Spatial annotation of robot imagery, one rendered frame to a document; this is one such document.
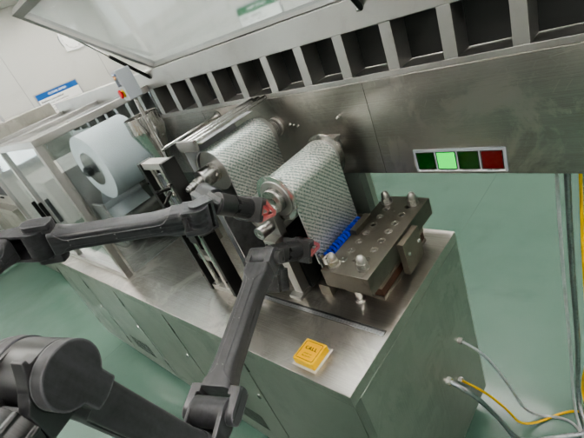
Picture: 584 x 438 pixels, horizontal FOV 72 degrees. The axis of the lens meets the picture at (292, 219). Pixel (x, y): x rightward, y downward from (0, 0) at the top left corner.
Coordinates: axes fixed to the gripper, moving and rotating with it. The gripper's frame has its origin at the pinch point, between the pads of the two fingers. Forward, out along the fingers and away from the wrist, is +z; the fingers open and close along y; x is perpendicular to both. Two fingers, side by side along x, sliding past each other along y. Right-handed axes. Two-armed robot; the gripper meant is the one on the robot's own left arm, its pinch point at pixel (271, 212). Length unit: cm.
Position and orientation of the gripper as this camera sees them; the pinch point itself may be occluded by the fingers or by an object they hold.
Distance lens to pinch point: 114.8
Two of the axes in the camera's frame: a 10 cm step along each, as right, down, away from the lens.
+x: 1.4, -9.9, 0.2
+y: 7.4, 0.9, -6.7
